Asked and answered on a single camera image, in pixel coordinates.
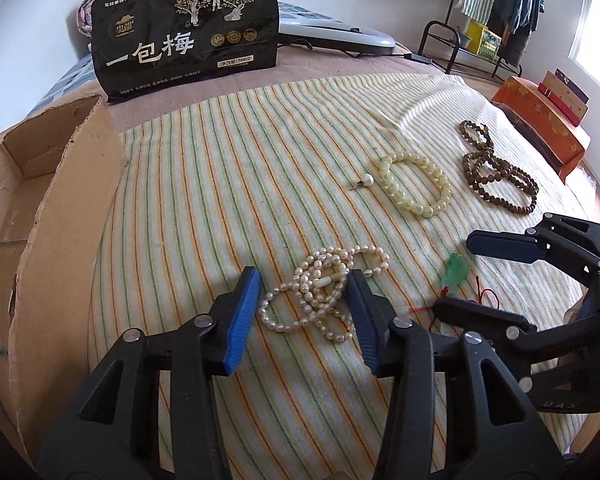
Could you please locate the striped yellow cloth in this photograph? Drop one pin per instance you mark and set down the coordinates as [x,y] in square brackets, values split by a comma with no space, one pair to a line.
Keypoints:
[280,160]

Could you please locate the black metal clothes rack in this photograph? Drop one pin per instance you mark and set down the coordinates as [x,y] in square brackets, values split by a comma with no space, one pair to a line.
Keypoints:
[437,27]

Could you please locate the black snack bag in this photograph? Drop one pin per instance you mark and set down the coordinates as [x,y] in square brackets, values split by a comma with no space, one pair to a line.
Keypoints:
[180,35]

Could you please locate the yellow green box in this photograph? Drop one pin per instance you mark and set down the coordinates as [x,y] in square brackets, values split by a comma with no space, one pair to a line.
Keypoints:
[482,40]

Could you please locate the orange decorated box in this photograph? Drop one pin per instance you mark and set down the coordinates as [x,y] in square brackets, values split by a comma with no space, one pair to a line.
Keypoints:
[540,120]

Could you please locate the bright window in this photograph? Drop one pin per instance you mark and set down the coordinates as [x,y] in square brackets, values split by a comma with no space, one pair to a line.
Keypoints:
[595,30]

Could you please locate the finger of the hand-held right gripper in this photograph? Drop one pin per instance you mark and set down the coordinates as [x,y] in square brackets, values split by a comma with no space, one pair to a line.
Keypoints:
[500,247]
[470,312]

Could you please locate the dark card box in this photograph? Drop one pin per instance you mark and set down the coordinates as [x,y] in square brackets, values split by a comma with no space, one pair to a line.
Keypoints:
[565,95]

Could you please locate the brown cardboard box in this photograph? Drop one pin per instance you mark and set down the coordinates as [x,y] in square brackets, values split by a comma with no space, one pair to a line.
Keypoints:
[55,240]

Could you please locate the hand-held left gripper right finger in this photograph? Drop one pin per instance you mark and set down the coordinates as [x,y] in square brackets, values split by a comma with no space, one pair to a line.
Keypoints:
[362,320]

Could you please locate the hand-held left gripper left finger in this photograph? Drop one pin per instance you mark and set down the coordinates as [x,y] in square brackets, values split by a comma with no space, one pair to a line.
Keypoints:
[240,320]

